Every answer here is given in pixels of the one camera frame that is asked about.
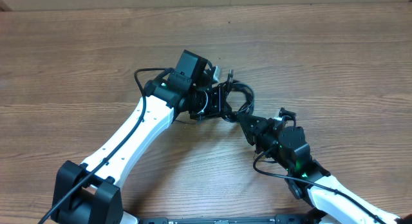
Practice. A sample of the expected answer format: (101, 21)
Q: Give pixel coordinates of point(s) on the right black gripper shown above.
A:
(253, 133)

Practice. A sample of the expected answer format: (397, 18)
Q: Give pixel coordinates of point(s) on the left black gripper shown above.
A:
(219, 100)

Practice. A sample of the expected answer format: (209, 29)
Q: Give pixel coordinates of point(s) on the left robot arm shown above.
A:
(91, 192)

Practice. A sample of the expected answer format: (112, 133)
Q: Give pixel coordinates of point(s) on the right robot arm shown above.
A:
(283, 152)

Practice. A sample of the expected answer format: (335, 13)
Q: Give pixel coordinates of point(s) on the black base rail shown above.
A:
(277, 219)

